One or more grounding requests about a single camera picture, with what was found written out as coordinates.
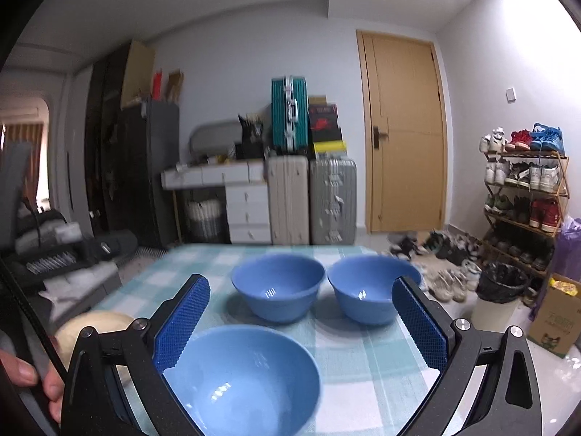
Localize grey white-topped cabinet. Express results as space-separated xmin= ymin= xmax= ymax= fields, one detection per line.
xmin=36 ymin=254 xmax=123 ymax=323

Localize pile of floor shoes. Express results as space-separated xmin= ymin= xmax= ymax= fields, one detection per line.
xmin=386 ymin=231 xmax=483 ymax=303

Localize teal suitcase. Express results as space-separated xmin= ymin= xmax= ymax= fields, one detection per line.
xmin=271 ymin=76 xmax=309 ymax=155

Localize blue bowl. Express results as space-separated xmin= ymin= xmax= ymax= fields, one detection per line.
xmin=162 ymin=324 xmax=322 ymax=436
xmin=231 ymin=254 xmax=326 ymax=324
xmin=327 ymin=255 xmax=423 ymax=325

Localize dark wardrobe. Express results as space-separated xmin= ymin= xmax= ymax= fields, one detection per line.
xmin=84 ymin=41 xmax=180 ymax=248

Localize wooden shoe rack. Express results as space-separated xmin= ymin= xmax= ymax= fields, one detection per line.
xmin=481 ymin=150 xmax=570 ymax=278

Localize cream plain plate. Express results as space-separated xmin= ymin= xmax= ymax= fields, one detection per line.
xmin=54 ymin=311 xmax=139 ymax=389

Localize black spiky item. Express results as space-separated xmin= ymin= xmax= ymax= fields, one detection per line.
xmin=238 ymin=113 xmax=266 ymax=161

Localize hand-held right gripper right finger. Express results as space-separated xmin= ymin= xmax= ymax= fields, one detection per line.
xmin=391 ymin=275 xmax=542 ymax=436

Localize teal checked tablecloth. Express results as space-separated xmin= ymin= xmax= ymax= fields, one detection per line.
xmin=50 ymin=243 xmax=459 ymax=436

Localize woven laundry basket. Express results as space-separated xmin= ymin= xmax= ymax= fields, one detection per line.
xmin=185 ymin=200 xmax=228 ymax=241

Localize black red shoebox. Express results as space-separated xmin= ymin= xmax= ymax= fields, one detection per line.
xmin=309 ymin=104 xmax=343 ymax=144

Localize beige suitcase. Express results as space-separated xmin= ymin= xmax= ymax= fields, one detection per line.
xmin=265 ymin=154 xmax=310 ymax=246

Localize grey suitcase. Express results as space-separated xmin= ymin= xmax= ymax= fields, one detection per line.
xmin=309 ymin=157 xmax=358 ymax=246

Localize wooden door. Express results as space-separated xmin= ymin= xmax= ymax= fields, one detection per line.
xmin=356 ymin=30 xmax=451 ymax=234

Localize grey rounded panel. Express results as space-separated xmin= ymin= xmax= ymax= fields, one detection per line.
xmin=189 ymin=120 xmax=243 ymax=155

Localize white desk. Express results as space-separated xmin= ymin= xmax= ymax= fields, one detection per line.
xmin=161 ymin=161 xmax=268 ymax=191

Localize person's left hand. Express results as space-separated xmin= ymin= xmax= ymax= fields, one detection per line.
xmin=0 ymin=350 xmax=66 ymax=424

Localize white bin with black liner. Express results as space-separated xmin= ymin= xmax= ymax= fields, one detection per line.
xmin=472 ymin=261 xmax=531 ymax=333

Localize yellow box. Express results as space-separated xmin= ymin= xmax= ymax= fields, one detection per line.
xmin=313 ymin=141 xmax=348 ymax=161

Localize white drawer cabinet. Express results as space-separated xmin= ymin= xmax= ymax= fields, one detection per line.
xmin=226 ymin=184 xmax=273 ymax=245

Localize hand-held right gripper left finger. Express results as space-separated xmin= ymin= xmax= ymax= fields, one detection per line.
xmin=60 ymin=274 xmax=212 ymax=436

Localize purple bag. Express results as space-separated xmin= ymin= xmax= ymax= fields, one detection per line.
xmin=551 ymin=218 xmax=581 ymax=282

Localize cardboard box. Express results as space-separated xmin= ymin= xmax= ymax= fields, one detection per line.
xmin=529 ymin=272 xmax=581 ymax=359

